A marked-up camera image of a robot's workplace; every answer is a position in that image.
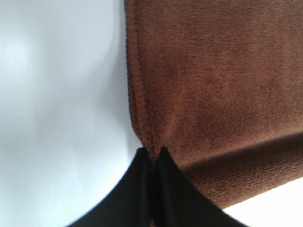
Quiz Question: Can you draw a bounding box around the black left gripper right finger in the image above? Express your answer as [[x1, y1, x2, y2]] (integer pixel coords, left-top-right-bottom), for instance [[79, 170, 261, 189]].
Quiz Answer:
[[152, 147, 245, 227]]

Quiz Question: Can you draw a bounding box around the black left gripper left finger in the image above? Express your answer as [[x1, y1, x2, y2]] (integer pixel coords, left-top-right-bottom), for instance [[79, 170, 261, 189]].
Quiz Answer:
[[69, 148, 150, 227]]

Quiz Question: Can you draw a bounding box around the brown towel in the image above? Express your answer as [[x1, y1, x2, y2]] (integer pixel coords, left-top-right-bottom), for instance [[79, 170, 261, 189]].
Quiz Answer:
[[125, 0, 303, 208]]

